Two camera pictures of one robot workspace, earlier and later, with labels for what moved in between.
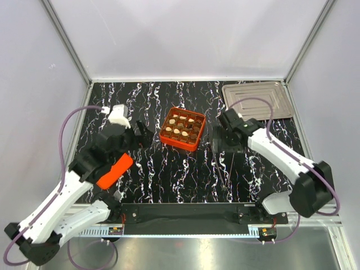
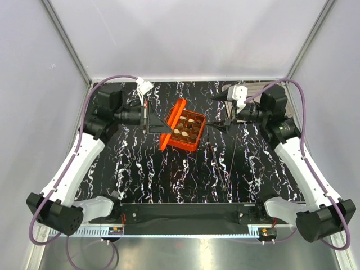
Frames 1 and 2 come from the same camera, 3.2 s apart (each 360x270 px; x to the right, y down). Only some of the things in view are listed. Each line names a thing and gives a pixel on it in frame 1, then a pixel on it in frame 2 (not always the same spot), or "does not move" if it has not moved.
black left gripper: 144,139 -> 151,121
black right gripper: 219,132 -> 221,125
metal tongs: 224,186 does not move
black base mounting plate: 228,213 does not move
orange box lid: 124,162 -> 171,120
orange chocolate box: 183,128 does not move
